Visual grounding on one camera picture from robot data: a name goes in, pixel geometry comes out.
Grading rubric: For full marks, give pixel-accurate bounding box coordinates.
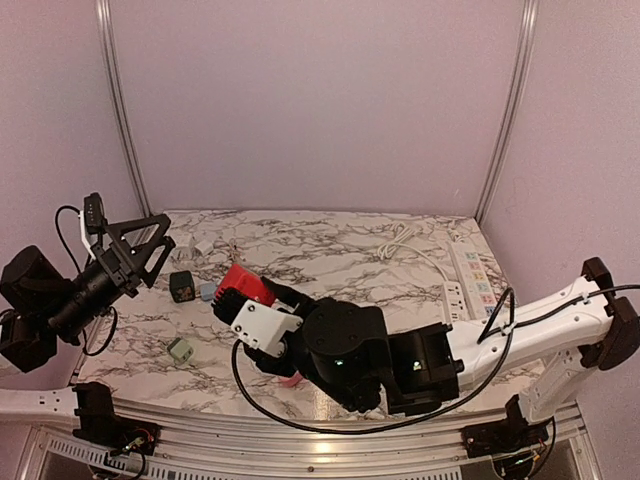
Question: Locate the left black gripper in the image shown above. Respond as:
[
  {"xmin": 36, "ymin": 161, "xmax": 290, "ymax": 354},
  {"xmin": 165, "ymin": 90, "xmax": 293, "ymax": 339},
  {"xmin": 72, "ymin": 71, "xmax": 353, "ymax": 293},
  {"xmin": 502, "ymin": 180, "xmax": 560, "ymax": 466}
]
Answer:
[{"xmin": 44, "ymin": 215, "xmax": 176, "ymax": 343}]

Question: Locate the red cube socket adapter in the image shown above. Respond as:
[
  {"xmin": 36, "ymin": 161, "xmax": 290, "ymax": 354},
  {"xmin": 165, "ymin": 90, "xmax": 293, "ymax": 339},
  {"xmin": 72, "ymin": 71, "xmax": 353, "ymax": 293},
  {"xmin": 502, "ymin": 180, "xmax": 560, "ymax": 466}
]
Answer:
[{"xmin": 214, "ymin": 263, "xmax": 276, "ymax": 306}]

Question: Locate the pink triangular power strip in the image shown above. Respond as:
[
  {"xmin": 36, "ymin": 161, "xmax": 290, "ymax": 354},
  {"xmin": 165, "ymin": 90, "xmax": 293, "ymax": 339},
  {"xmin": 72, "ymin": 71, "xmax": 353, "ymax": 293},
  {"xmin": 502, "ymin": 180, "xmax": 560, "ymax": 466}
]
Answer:
[{"xmin": 279, "ymin": 372, "xmax": 304, "ymax": 388}]

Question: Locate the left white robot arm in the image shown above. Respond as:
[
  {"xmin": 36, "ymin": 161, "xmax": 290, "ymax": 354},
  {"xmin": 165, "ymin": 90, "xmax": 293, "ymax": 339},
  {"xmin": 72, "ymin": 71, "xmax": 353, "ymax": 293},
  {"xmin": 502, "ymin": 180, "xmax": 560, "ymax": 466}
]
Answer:
[{"xmin": 1, "ymin": 210, "xmax": 175, "ymax": 373}]

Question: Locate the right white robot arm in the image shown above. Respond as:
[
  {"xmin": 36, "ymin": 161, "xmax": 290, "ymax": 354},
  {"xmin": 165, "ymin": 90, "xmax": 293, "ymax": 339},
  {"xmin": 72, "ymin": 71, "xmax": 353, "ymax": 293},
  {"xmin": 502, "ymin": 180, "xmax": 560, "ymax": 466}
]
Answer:
[{"xmin": 231, "ymin": 258, "xmax": 639, "ymax": 448}]

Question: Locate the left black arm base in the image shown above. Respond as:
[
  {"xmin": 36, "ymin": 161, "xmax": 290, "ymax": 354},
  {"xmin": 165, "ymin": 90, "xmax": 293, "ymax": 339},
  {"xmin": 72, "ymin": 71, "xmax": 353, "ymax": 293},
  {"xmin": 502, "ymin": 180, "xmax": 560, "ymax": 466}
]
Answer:
[{"xmin": 72, "ymin": 382, "xmax": 160, "ymax": 456}]

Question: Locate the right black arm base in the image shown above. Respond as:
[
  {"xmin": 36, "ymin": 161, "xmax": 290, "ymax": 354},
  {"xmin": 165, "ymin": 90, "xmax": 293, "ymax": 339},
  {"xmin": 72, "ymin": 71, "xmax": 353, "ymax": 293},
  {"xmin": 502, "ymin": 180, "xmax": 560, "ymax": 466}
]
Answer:
[{"xmin": 461, "ymin": 394, "xmax": 551, "ymax": 458}]

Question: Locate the white charger left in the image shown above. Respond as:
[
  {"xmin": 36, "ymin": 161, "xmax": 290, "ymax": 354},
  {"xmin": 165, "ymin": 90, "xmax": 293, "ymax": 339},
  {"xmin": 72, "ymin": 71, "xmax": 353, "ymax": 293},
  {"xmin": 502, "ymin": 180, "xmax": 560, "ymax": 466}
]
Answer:
[{"xmin": 171, "ymin": 232, "xmax": 195, "ymax": 262}]

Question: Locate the dark green cube adapter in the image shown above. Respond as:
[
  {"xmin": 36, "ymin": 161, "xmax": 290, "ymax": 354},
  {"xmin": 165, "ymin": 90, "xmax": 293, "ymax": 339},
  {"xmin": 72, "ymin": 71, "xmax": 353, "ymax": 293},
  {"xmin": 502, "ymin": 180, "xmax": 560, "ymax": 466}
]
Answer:
[{"xmin": 169, "ymin": 270, "xmax": 196, "ymax": 303}]

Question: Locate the light blue cube charger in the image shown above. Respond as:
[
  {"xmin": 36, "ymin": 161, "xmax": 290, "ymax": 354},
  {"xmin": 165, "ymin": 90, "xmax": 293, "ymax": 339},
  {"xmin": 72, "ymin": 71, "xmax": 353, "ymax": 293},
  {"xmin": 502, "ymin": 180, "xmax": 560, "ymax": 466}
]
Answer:
[{"xmin": 199, "ymin": 283, "xmax": 217, "ymax": 302}]

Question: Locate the light green cube charger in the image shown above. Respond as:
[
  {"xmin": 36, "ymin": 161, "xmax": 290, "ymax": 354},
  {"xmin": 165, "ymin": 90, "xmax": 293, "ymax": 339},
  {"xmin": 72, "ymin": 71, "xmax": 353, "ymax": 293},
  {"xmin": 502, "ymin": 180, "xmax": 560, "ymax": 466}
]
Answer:
[{"xmin": 167, "ymin": 337, "xmax": 194, "ymax": 365}]

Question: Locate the white short power strip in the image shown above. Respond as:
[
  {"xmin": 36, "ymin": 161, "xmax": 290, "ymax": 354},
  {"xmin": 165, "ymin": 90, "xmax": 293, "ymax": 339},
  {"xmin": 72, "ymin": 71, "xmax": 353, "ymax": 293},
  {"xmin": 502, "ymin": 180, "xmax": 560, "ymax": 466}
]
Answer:
[{"xmin": 442, "ymin": 281, "xmax": 471, "ymax": 324}]

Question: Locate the white multicolour power strip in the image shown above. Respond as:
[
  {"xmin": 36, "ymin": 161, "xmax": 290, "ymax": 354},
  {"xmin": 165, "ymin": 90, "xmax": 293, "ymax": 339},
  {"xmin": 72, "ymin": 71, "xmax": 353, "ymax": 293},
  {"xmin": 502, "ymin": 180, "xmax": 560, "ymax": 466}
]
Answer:
[{"xmin": 449, "ymin": 242, "xmax": 497, "ymax": 320}]

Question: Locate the white coiled power cord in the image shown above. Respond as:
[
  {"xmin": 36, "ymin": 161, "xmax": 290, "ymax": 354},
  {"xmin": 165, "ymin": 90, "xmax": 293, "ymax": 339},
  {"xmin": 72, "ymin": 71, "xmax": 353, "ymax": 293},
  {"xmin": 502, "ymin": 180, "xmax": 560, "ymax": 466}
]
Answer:
[{"xmin": 375, "ymin": 223, "xmax": 451, "ymax": 281}]

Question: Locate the aluminium front table rail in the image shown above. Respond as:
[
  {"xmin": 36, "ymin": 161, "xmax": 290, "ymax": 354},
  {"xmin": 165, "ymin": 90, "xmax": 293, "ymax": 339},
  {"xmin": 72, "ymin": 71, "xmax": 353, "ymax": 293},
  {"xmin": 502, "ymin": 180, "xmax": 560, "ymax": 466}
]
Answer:
[{"xmin": 59, "ymin": 399, "xmax": 589, "ymax": 480}]

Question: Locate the left aluminium corner post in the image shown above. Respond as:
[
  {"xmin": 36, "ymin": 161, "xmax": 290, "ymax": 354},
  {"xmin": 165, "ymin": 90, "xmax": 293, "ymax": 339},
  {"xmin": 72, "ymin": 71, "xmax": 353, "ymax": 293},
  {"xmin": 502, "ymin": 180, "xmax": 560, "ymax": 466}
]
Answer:
[{"xmin": 95, "ymin": 0, "xmax": 153, "ymax": 216}]

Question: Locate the aluminium corner post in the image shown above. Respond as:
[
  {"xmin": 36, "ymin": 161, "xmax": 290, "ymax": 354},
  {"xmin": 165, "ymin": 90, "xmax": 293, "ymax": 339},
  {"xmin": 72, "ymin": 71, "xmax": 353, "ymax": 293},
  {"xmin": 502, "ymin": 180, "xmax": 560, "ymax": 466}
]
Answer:
[
  {"xmin": 95, "ymin": 0, "xmax": 153, "ymax": 216},
  {"xmin": 474, "ymin": 0, "xmax": 540, "ymax": 226}
]

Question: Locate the right aluminium corner post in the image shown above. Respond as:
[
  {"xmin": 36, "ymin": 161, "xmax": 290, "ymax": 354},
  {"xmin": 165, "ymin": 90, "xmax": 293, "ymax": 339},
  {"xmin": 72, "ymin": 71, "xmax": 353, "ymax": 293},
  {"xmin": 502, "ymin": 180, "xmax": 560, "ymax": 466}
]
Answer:
[{"xmin": 474, "ymin": 0, "xmax": 540, "ymax": 226}]

